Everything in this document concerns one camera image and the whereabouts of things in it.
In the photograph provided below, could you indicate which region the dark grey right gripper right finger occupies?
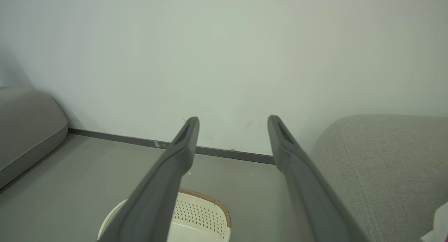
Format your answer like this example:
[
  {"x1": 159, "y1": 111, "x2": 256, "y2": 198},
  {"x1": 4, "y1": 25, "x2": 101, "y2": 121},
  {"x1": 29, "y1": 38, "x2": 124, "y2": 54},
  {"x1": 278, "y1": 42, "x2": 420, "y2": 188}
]
[{"x1": 268, "y1": 115, "x2": 368, "y2": 242}]

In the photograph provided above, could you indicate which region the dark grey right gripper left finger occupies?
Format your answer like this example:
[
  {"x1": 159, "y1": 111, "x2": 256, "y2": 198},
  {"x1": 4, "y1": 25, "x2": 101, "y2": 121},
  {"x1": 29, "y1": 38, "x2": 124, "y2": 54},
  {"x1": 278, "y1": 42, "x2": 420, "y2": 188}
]
[{"x1": 96, "y1": 117, "x2": 200, "y2": 242}]

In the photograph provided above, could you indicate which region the white garment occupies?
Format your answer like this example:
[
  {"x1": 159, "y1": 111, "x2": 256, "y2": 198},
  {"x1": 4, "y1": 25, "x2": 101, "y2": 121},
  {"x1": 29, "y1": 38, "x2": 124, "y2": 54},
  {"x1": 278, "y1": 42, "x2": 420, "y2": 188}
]
[{"x1": 420, "y1": 201, "x2": 448, "y2": 242}]

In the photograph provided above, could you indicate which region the grey fabric sofa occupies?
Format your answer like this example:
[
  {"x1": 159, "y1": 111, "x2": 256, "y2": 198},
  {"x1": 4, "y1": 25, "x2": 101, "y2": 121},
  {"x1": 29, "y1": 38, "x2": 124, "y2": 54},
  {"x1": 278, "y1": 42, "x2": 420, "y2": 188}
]
[{"x1": 310, "y1": 114, "x2": 448, "y2": 242}]

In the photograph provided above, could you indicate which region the white laundry basket brown rim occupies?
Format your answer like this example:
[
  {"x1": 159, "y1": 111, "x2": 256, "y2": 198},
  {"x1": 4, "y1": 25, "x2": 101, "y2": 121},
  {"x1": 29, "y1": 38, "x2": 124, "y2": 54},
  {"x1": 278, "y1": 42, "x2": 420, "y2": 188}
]
[{"x1": 97, "y1": 188, "x2": 232, "y2": 242}]

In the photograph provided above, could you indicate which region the black baseboard strip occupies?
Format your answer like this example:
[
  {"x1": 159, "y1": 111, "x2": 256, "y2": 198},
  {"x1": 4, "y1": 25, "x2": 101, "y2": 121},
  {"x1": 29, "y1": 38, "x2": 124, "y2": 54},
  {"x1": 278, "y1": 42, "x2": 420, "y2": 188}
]
[{"x1": 68, "y1": 128, "x2": 275, "y2": 165}]

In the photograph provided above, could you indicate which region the grey rounded cushion seat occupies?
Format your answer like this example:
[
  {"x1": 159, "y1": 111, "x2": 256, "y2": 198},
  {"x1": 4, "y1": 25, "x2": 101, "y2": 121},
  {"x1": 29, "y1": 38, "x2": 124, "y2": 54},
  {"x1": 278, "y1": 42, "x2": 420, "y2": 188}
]
[{"x1": 0, "y1": 86, "x2": 69, "y2": 190}]

